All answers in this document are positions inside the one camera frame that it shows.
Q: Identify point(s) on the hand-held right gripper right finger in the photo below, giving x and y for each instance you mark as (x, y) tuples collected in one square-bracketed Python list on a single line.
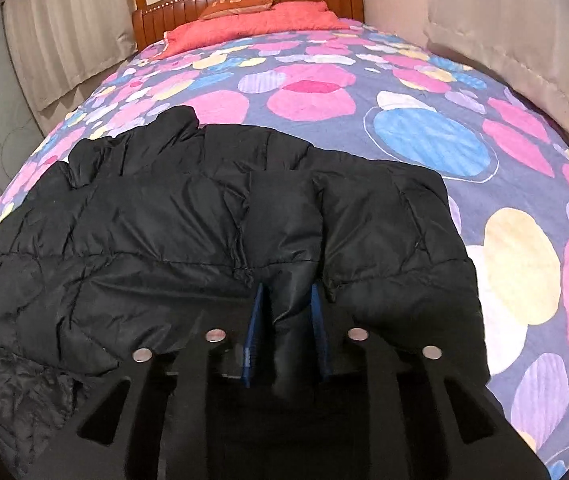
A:
[(322, 330)]

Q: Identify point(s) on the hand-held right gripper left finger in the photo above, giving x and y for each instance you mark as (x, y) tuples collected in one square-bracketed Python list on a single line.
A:
[(254, 330)]

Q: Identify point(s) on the black puffer jacket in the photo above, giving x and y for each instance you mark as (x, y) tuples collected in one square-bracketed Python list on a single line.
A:
[(139, 240)]

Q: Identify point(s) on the colourful dotted bedsheet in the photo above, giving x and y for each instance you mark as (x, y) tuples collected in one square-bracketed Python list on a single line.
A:
[(414, 110)]

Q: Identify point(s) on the red folded quilt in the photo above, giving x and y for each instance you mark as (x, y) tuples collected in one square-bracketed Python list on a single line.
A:
[(264, 25)]

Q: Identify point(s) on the orange patterned pillow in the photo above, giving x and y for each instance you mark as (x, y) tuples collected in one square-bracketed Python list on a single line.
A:
[(234, 6)]

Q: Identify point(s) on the cream curtain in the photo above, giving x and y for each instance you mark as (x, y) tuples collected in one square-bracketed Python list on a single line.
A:
[(514, 35), (64, 35)]

